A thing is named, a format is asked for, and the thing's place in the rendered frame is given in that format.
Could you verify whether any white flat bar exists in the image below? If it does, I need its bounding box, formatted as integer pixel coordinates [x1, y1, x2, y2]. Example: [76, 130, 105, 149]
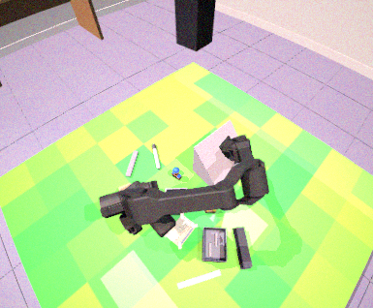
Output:
[177, 269, 221, 289]

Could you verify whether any white inspection card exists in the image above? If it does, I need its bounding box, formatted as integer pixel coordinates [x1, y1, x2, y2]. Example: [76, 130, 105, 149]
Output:
[164, 213, 198, 249]

